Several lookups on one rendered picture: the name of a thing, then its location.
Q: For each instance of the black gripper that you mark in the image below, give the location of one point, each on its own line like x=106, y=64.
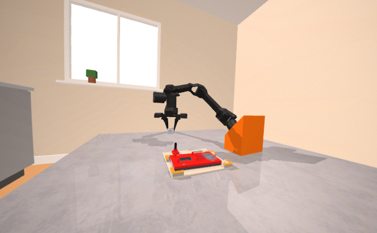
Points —
x=165, y=119

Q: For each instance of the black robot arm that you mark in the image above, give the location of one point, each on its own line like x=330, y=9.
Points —
x=170, y=92

